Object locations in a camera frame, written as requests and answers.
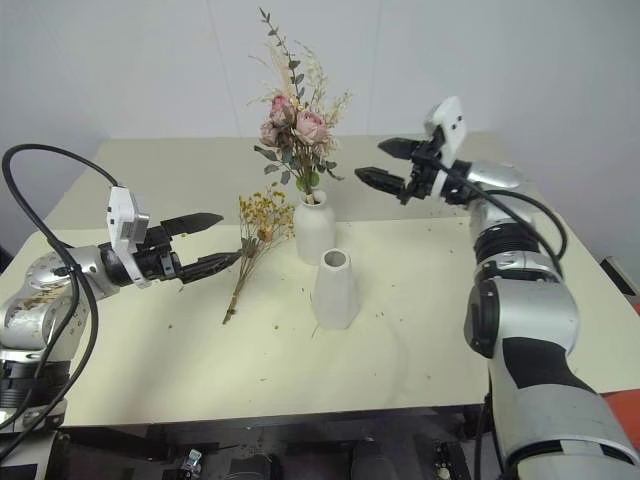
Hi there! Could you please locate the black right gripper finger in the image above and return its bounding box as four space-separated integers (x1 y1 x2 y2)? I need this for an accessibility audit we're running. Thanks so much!
377 137 419 161
354 166 408 198

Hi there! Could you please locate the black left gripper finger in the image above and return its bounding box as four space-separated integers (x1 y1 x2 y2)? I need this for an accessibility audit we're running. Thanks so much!
160 212 225 239
177 249 247 286

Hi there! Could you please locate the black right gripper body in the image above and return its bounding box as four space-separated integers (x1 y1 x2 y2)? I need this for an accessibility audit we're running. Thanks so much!
398 131 447 206

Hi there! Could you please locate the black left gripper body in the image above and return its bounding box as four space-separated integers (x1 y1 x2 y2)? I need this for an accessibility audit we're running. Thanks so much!
132 224 183 288

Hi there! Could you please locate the yellow dried flower bouquet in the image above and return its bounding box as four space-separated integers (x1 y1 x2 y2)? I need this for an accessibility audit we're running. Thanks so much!
221 182 298 327

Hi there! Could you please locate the white bottle-shaped vase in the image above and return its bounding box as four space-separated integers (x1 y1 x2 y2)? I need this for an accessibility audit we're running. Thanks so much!
293 190 338 267

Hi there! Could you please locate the pink rose dried bouquet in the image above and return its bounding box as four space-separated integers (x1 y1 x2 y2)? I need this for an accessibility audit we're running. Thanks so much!
247 5 354 206

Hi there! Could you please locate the cream table cloth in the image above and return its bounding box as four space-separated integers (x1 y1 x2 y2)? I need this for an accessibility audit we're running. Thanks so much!
0 134 609 429

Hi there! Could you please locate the white tapered vase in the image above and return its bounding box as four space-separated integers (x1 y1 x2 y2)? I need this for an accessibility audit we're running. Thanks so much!
310 247 362 332

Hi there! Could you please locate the red box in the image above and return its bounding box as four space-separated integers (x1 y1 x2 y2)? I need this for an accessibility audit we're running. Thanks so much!
597 388 640 454

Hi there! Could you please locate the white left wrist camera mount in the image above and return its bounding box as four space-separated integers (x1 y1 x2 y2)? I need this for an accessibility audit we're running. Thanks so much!
105 184 152 290

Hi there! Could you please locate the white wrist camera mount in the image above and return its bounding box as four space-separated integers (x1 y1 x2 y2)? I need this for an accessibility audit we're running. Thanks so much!
105 184 152 290
423 95 470 201

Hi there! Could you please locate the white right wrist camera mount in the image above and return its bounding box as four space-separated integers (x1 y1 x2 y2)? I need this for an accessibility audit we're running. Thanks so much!
423 95 470 201

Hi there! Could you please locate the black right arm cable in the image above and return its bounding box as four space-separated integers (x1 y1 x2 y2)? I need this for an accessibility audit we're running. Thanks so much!
432 157 569 277

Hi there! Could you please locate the black frame under table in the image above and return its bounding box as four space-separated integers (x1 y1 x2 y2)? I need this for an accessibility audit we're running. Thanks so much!
52 403 504 480

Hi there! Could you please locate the thin black hanging cable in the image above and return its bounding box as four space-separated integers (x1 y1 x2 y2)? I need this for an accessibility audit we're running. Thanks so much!
472 393 505 474

